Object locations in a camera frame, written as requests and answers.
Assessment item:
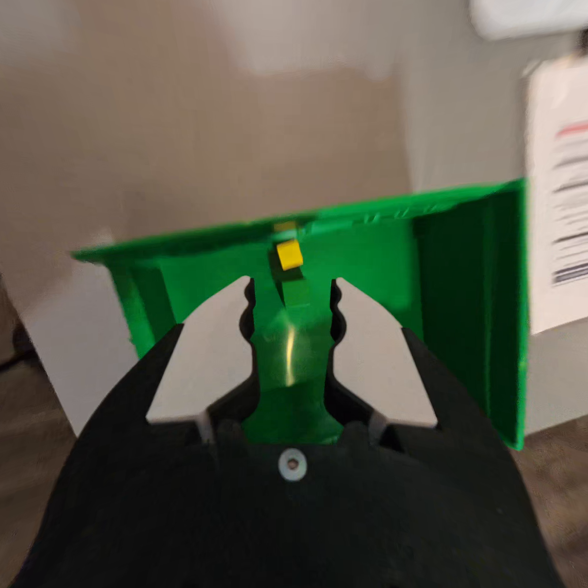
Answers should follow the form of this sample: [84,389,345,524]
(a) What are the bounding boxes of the green plastic bin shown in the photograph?
[71,178,529,451]

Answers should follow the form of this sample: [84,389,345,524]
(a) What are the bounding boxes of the white plastic tray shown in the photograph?
[469,0,588,40]

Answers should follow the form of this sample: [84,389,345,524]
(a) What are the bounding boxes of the yellow wooden cube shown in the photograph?
[276,240,304,272]

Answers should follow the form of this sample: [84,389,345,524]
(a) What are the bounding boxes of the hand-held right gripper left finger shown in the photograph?
[146,276,263,444]

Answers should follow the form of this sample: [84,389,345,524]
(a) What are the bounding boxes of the green wooden cube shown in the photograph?
[280,278,311,308]

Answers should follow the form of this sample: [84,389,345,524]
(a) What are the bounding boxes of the grey desk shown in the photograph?
[0,0,588,437]

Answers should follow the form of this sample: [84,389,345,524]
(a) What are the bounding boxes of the printed instruction sheet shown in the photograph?
[524,57,588,335]

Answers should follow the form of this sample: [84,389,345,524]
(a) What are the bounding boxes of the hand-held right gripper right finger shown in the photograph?
[323,277,438,445]

